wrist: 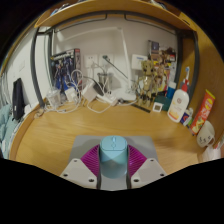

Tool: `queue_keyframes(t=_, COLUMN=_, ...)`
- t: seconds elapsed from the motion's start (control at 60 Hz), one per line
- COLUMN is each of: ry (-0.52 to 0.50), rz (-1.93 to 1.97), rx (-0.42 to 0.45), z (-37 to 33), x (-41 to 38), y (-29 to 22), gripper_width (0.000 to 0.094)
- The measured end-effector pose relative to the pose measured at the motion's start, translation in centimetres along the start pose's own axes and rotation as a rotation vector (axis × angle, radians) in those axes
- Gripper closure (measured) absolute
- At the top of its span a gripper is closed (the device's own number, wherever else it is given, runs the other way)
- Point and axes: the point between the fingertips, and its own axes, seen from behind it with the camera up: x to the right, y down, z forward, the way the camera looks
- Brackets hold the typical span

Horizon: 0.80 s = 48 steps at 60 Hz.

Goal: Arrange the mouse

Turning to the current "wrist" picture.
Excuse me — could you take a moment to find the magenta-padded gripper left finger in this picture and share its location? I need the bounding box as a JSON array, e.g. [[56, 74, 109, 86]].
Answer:
[[59, 144, 102, 190]]

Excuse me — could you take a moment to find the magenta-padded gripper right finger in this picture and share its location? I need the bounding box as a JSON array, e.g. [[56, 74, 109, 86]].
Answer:
[[125, 144, 168, 190]]

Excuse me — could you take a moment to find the light blue computer mouse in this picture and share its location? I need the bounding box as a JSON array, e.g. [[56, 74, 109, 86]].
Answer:
[[99, 135, 129, 179]]

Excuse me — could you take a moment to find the grey mouse pad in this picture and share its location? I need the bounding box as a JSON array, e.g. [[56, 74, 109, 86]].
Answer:
[[68, 134, 158, 192]]

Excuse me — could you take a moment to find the small white desk clock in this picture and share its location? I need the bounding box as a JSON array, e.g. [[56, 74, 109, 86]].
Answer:
[[152, 102, 164, 113]]

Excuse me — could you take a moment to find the clear plastic cup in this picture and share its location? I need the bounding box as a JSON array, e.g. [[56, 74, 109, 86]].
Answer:
[[203, 146, 223, 163]]

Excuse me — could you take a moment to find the white mug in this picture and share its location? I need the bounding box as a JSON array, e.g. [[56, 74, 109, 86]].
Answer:
[[196, 120, 216, 149]]

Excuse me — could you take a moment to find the white pump lotion bottle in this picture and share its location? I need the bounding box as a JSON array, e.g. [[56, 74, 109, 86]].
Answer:
[[167, 88, 190, 124]]

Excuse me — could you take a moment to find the white power strip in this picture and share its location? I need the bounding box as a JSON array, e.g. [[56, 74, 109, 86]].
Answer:
[[96, 94, 118, 106]]

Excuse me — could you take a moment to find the white charger block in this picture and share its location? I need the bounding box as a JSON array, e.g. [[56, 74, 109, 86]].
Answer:
[[64, 87, 79, 103]]

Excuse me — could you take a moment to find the clear plastic container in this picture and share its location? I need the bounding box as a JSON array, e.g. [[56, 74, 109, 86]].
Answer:
[[45, 86, 63, 107]]

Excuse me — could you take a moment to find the red and yellow snack can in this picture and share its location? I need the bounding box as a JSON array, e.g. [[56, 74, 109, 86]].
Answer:
[[189, 89, 216, 135]]

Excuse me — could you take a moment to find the teal and plaid bedding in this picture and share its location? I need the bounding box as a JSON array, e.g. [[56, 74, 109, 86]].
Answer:
[[0, 103, 21, 158]]

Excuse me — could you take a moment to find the tan robot figurine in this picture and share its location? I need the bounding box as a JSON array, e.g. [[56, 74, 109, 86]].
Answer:
[[137, 59, 160, 104]]

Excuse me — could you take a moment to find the metal cup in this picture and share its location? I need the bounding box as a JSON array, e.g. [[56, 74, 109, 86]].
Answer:
[[97, 72, 114, 93]]

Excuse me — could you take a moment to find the black backpack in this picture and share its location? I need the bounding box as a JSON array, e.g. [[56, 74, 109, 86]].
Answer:
[[11, 77, 26, 122]]

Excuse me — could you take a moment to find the robot model kit box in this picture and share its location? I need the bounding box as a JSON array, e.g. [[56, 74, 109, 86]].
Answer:
[[49, 48, 82, 93]]

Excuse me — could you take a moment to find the white desk lamp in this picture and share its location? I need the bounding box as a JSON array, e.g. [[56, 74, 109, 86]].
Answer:
[[54, 26, 138, 102]]

